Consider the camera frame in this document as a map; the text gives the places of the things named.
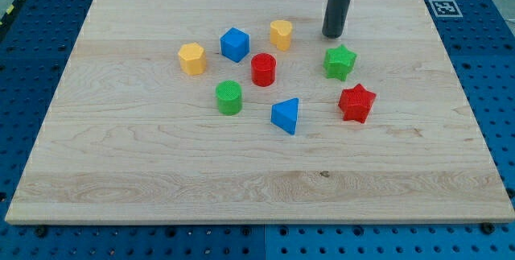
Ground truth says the blue triangle block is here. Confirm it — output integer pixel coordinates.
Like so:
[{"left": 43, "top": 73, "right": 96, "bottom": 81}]
[{"left": 270, "top": 97, "right": 299, "bottom": 135}]

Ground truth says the green cylinder block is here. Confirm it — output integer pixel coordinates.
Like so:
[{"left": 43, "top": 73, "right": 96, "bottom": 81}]
[{"left": 215, "top": 80, "right": 242, "bottom": 115}]

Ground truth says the red cylinder block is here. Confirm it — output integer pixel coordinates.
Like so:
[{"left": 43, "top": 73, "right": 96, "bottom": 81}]
[{"left": 251, "top": 53, "right": 277, "bottom": 87}]

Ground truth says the blue cube block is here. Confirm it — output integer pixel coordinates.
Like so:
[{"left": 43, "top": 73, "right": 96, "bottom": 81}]
[{"left": 220, "top": 27, "right": 249, "bottom": 63}]

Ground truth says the light wooden board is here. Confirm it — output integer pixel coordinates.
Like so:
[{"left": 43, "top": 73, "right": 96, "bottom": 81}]
[{"left": 6, "top": 0, "right": 514, "bottom": 225}]

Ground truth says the yellow hexagon block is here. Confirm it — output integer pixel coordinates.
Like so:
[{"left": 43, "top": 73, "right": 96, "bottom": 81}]
[{"left": 178, "top": 43, "right": 207, "bottom": 76}]

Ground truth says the yellow heart block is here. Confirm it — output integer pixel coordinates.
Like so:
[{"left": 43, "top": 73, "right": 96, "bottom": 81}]
[{"left": 270, "top": 20, "right": 293, "bottom": 51}]

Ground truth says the green star block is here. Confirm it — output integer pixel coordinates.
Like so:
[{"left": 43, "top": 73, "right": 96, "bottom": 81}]
[{"left": 323, "top": 44, "right": 357, "bottom": 81}]

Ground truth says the red star block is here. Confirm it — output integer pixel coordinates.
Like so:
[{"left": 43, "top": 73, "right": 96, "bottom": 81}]
[{"left": 338, "top": 84, "right": 377, "bottom": 124}]

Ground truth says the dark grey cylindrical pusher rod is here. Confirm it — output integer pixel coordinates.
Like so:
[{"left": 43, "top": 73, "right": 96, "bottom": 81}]
[{"left": 322, "top": 0, "right": 351, "bottom": 39}]

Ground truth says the white fiducial marker tag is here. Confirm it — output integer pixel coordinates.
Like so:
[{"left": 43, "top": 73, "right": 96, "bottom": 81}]
[{"left": 429, "top": 0, "right": 463, "bottom": 18}]

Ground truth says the yellow black hazard tape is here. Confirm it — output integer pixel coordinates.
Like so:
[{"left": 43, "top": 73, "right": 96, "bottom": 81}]
[{"left": 1, "top": 0, "right": 27, "bottom": 27}]

